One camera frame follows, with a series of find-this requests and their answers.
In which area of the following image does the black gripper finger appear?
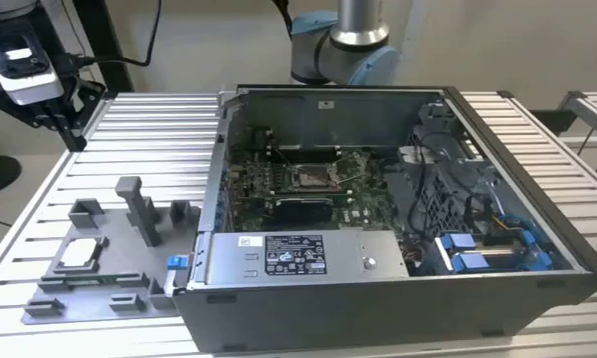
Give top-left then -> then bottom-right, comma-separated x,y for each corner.
58,78 -> 106,152
0,84 -> 63,131

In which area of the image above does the silver CPU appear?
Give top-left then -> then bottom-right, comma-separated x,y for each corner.
61,238 -> 102,268

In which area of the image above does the black RAM slot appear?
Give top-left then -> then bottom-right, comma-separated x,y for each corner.
266,163 -> 291,193

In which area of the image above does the CPU socket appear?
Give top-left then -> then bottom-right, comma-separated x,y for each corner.
287,163 -> 337,193

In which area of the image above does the green RAM stick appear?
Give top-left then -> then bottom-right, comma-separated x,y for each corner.
41,274 -> 143,285

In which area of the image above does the hard disk in blue carrier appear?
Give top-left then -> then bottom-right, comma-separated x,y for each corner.
162,254 -> 190,298

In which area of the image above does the silver power supply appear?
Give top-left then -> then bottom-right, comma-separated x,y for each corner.
202,230 -> 410,286

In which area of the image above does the grey parts rack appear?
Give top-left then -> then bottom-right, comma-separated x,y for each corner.
18,175 -> 202,325

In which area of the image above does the black graphics card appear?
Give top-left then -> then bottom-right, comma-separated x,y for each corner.
273,196 -> 335,227

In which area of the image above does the metal socket cover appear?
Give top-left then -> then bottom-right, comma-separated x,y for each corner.
334,152 -> 371,184

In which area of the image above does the green motherboard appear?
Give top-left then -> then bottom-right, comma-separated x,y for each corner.
222,148 -> 405,234

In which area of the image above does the black open PC case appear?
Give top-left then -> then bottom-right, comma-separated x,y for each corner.
170,84 -> 597,354

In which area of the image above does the black drive cage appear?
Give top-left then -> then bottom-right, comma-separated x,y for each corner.
382,147 -> 485,240

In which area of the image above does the small blue disk carrier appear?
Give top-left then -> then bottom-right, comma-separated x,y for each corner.
439,232 -> 477,250

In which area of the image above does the large blue disk carrier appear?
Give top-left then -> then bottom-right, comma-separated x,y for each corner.
449,251 -> 491,274

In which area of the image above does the neighbouring metal slat table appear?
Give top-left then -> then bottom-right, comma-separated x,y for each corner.
558,90 -> 597,150

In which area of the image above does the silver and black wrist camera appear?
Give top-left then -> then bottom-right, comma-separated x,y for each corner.
0,32 -> 65,106

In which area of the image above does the black frame post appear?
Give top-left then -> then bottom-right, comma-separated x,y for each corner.
71,0 -> 135,94

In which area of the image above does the black camera cable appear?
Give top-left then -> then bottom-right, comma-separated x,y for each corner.
61,0 -> 162,70

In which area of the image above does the thin wire locking lever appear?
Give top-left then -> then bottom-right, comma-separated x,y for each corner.
270,143 -> 293,167

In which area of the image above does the black wire in case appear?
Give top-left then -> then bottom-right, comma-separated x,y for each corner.
406,130 -> 442,239

